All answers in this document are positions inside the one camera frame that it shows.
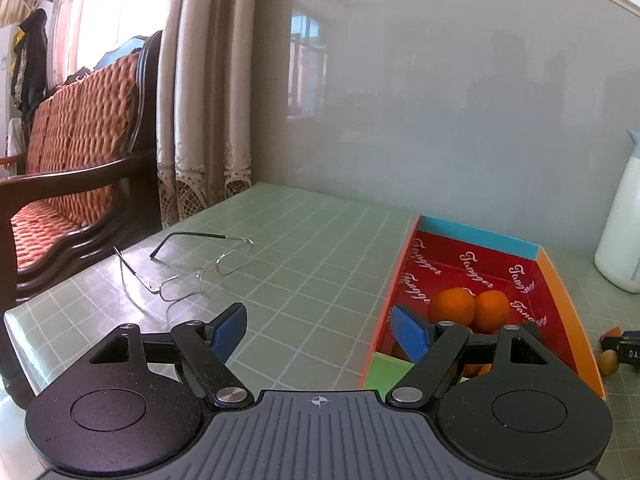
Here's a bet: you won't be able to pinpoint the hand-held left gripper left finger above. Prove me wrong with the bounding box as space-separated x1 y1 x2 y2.
89 303 249 408

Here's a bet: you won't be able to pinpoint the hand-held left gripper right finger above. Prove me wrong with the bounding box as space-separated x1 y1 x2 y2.
385 305 557 408

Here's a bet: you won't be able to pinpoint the orange tangerine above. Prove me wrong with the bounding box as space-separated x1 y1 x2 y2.
474 291 511 333
428 287 476 328

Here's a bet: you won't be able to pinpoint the colourful cardboard box red inside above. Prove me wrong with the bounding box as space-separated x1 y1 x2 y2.
360 214 607 401

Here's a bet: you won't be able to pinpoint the white thermos jug grey lid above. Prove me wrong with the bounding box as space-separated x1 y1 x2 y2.
594 129 640 293

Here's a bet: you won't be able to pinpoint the orange woven seat cushion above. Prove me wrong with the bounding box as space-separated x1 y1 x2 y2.
10 200 83 273

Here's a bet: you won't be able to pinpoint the wooden sofa with orange cushions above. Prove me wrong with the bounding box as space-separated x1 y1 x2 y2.
0 30 167 408

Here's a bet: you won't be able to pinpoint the orange woven back cushion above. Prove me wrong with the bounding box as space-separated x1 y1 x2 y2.
25 52 142 226

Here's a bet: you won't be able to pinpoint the beige lace curtain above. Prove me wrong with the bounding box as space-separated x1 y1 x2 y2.
156 0 259 227

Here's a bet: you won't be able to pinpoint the dark hanging clothes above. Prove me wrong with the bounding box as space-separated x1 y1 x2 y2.
11 7 49 113

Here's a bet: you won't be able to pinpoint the metal frame eyeglasses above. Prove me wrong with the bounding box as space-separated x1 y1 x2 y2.
112 231 255 307

